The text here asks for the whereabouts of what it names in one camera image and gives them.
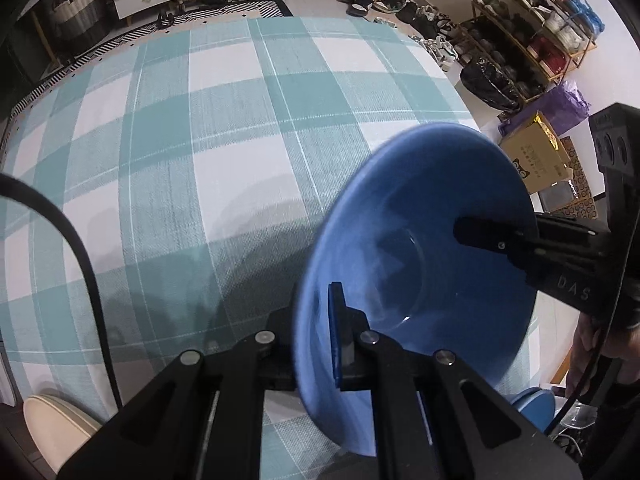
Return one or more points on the cream plate stack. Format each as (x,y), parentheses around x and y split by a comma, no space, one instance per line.
(58,428)

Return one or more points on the white trash bin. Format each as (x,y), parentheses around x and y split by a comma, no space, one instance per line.
(488,83)

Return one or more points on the striped laundry basket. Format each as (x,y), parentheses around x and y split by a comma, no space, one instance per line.
(73,18)

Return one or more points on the purple plastic bag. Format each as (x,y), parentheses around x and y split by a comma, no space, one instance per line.
(563,106)

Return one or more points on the wooden shoe rack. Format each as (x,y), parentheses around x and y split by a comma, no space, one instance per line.
(535,42)

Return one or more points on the person hand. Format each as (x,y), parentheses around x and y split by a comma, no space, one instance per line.
(618,346)

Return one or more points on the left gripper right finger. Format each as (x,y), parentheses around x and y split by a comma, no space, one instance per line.
(362,359)

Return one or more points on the cardboard box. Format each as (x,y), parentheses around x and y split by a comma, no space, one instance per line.
(537,154)

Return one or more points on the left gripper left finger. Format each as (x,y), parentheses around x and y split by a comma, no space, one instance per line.
(260,361)

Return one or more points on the blue stool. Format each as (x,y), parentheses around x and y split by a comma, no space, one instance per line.
(536,404)

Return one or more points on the teal checked tablecloth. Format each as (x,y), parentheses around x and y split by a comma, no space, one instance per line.
(196,166)

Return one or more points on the blue bowl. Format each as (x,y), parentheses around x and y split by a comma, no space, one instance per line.
(389,240)

